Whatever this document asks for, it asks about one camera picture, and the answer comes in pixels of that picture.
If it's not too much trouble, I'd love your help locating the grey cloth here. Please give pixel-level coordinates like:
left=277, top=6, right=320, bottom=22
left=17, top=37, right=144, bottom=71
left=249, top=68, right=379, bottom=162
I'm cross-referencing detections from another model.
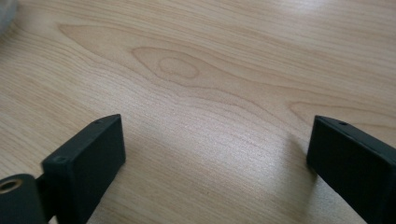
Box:
left=0, top=0, right=21, bottom=35

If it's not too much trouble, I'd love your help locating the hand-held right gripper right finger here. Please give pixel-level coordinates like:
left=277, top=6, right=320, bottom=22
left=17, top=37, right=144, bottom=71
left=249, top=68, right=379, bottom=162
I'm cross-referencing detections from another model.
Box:
left=305, top=115, right=396, bottom=224

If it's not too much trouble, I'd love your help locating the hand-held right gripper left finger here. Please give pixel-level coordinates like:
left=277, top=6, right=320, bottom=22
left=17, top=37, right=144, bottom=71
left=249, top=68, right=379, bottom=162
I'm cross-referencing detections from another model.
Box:
left=41, top=113, right=127, bottom=224

